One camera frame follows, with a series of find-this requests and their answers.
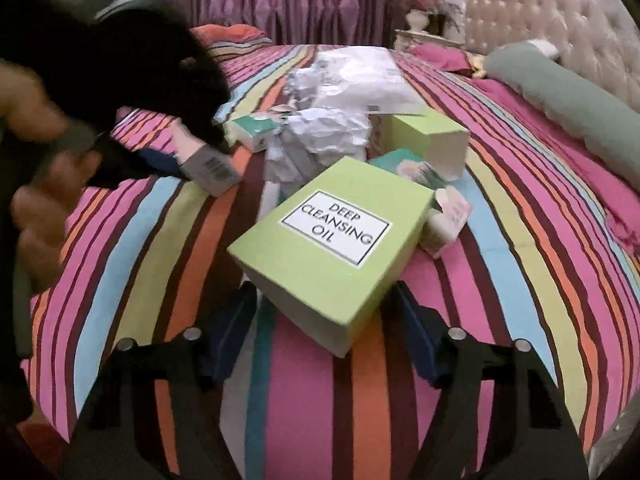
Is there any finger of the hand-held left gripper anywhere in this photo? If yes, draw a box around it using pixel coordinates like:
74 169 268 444
180 55 233 150
92 132 177 182

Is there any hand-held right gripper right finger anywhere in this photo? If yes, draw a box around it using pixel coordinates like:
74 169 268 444
392 280 591 480

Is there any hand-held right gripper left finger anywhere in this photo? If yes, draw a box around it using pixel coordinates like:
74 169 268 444
62 280 261 480

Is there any pink box with barcode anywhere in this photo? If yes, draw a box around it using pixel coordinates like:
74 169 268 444
171 119 242 199

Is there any large green box white label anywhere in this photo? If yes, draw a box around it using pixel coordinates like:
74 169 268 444
226 156 437 358

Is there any person's left hand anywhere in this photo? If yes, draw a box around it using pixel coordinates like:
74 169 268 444
0 60 103 293

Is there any teal tissue packet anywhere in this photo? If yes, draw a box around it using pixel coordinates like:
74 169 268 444
367 149 440 182
224 111 287 154

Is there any orange and teal quilt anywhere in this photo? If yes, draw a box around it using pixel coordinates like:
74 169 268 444
190 24 274 61

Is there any pink floral tissue packet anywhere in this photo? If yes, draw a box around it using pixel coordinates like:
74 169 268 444
419 185 474 259

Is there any purple curtain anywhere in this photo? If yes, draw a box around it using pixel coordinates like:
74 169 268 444
190 0 426 48

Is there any striped bed sheet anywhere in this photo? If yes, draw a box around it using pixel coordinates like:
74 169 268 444
20 42 640 480

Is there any white plastic bag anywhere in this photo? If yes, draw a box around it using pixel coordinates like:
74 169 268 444
315 49 427 117

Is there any small green box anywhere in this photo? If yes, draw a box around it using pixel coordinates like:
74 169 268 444
377 112 471 181

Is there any clear plastic bag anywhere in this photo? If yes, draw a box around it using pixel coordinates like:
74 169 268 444
587 405 640 480

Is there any white vase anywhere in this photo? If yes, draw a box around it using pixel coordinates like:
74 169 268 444
405 10 432 34

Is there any white nightstand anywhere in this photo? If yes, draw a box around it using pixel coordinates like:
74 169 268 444
392 27 468 54

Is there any pink pillow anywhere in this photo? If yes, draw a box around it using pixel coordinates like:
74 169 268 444
410 42 487 74

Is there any green bolster pillow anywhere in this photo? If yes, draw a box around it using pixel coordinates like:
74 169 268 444
482 40 640 191

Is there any tufted cream headboard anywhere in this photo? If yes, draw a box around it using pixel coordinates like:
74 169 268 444
462 0 640 91

